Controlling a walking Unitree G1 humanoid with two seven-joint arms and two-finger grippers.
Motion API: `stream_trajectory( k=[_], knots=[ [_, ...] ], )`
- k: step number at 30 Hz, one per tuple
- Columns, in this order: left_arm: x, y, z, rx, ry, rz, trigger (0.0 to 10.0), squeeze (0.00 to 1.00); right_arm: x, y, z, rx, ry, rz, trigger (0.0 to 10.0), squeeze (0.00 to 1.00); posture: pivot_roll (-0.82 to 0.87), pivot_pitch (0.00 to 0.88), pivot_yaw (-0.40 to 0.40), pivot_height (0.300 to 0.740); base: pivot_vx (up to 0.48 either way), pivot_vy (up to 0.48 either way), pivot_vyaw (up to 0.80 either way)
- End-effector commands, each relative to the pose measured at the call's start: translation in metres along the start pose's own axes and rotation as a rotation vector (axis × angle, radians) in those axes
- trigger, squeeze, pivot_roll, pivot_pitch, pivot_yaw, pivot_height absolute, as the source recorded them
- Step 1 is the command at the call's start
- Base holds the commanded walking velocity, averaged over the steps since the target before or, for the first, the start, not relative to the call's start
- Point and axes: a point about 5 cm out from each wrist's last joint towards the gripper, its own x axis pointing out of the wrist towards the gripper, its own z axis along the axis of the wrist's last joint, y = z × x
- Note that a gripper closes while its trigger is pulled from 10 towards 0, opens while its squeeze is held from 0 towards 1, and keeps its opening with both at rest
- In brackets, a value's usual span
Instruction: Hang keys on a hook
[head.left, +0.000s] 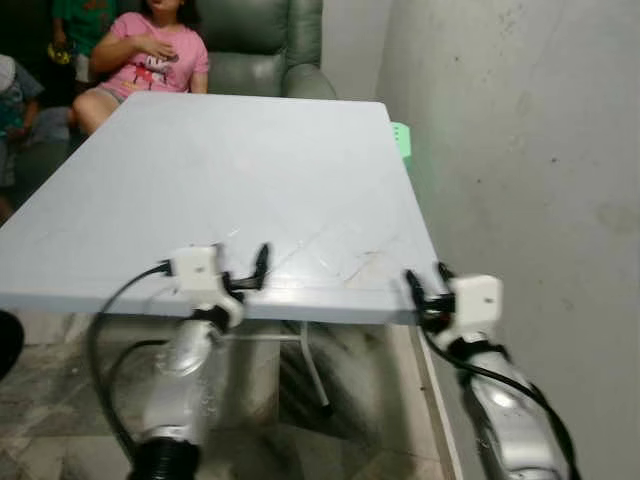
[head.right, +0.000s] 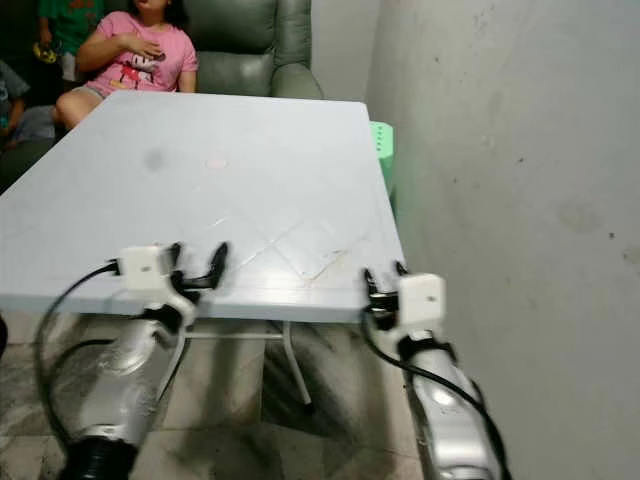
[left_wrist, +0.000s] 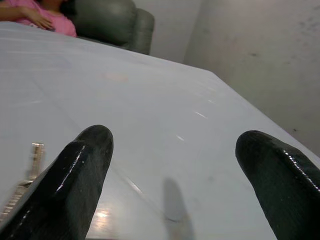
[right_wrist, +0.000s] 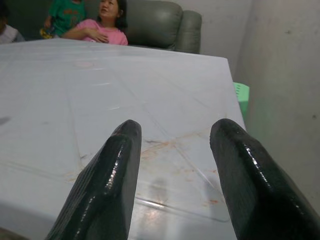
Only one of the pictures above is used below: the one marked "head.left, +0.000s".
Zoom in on white plastic table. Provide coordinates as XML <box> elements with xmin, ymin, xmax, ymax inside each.
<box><xmin>0</xmin><ymin>92</ymin><xmax>467</xmax><ymax>480</ymax></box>

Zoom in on light green plastic chair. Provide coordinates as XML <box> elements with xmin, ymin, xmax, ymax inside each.
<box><xmin>389</xmin><ymin>121</ymin><xmax>414</xmax><ymax>168</ymax></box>

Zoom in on person in pink shirt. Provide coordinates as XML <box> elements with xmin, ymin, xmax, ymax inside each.
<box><xmin>72</xmin><ymin>0</ymin><xmax>212</xmax><ymax>136</ymax></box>

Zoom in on dark green sofa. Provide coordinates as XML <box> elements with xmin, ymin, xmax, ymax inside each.
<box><xmin>0</xmin><ymin>0</ymin><xmax>338</xmax><ymax>206</ymax></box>

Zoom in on black round object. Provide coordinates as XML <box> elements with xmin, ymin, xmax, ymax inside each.
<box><xmin>0</xmin><ymin>310</ymin><xmax>26</xmax><ymax>382</ymax></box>

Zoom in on child in teal clothes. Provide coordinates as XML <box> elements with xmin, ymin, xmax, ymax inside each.
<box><xmin>0</xmin><ymin>55</ymin><xmax>47</xmax><ymax>219</ymax></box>

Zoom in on child in green shirt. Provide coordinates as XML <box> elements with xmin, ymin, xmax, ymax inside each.
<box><xmin>50</xmin><ymin>0</ymin><xmax>119</xmax><ymax>96</ymax></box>

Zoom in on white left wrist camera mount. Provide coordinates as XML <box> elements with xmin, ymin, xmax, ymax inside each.
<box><xmin>165</xmin><ymin>245</ymin><xmax>247</xmax><ymax>327</ymax></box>

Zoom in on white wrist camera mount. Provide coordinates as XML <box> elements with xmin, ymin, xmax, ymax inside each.
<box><xmin>165</xmin><ymin>245</ymin><xmax>247</xmax><ymax>327</ymax></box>
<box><xmin>446</xmin><ymin>275</ymin><xmax>504</xmax><ymax>347</ymax></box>

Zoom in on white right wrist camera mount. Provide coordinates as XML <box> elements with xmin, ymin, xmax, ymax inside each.
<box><xmin>446</xmin><ymin>275</ymin><xmax>504</xmax><ymax>347</ymax></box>

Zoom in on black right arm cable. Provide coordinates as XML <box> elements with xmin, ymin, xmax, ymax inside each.
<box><xmin>420</xmin><ymin>328</ymin><xmax>582</xmax><ymax>480</ymax></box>

